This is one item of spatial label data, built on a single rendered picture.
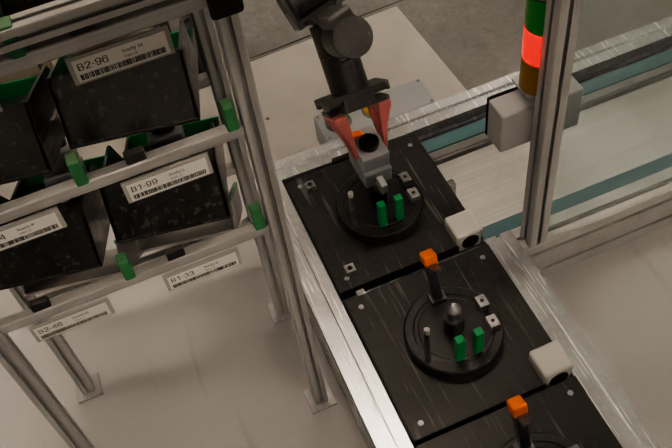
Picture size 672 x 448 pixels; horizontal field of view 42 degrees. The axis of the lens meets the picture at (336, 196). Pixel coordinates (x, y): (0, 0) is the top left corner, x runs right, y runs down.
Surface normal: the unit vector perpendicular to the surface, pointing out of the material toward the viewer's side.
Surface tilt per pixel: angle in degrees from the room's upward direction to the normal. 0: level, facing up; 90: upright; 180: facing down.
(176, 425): 0
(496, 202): 0
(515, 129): 90
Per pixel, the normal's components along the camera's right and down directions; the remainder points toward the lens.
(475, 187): -0.10, -0.63
